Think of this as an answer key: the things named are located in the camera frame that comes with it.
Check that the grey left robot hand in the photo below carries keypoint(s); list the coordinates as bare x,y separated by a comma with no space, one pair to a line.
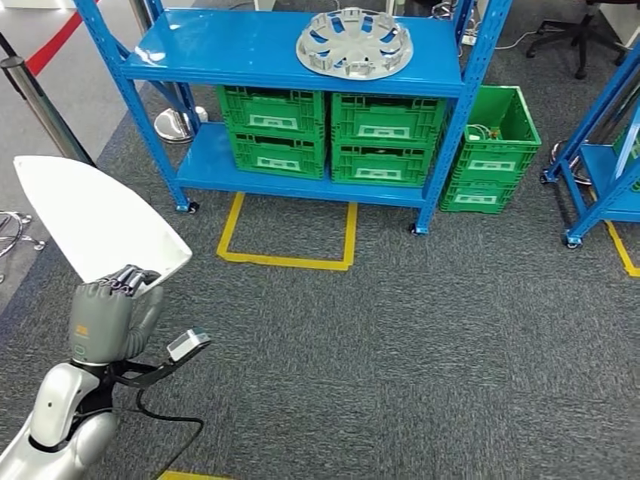
100,324

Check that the white plastic body panel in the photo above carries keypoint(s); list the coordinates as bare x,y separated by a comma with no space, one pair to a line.
100,218

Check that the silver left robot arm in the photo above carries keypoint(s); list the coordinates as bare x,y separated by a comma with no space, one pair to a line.
55,404

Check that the blue metal shelf rack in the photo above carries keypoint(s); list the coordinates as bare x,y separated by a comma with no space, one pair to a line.
600,179
225,46

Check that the yellow floor tape square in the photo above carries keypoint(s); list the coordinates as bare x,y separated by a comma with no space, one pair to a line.
190,476

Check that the red barrier belt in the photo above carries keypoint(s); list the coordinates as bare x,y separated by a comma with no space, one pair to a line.
52,43

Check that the grey wheel hubcap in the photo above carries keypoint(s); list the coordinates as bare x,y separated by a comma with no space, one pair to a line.
355,43

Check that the white power strip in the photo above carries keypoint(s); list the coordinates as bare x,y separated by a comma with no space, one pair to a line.
469,40

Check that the yellow floor tape strip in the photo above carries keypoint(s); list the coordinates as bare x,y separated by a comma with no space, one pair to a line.
620,248

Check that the black office chair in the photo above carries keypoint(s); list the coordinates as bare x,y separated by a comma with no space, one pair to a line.
583,33

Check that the black camera bracket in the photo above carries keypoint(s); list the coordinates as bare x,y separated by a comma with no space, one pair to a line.
150,374

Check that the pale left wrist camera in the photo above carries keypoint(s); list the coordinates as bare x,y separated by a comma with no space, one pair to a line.
187,343

